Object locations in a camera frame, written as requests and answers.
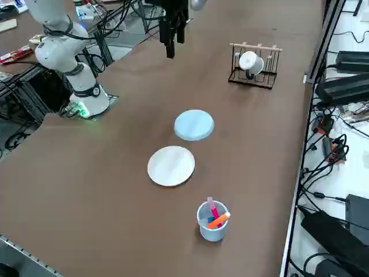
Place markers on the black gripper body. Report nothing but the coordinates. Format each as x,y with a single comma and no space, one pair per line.
173,10

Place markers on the white plate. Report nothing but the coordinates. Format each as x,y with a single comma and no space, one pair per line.
171,166

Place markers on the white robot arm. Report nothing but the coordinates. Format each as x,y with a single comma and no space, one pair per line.
80,78

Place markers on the blue plate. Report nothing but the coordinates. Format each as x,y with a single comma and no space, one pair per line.
193,124

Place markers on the white mug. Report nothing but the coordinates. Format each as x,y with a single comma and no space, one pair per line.
253,65

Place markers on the blue white device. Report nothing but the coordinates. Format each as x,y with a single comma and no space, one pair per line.
85,13

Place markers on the small printed box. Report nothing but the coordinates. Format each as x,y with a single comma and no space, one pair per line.
36,39

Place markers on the red white packet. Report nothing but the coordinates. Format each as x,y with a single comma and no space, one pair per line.
17,54

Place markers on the wooden block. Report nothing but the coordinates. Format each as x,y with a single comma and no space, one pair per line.
7,26

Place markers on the pink marker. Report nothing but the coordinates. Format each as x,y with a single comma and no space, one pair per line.
212,207

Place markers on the orange black connector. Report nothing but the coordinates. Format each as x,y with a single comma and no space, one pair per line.
331,148
324,124

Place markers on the large black power adapter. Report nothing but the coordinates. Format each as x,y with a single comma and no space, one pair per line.
343,88

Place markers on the blue marker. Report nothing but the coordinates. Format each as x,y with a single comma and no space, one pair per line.
205,220

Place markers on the orange marker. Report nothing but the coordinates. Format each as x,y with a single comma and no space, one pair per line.
219,221

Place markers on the light blue pen cup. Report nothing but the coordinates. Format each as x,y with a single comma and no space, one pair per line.
213,233

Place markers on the long black power adapter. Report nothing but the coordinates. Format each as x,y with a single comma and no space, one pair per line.
331,233

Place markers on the dark grey box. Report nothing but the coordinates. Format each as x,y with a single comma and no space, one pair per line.
359,213

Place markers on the black device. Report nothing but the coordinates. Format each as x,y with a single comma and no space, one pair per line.
328,267

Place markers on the aluminium frame post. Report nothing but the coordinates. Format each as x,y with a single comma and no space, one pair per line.
325,37

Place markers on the silver table edge rail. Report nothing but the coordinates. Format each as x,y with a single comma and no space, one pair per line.
17,251

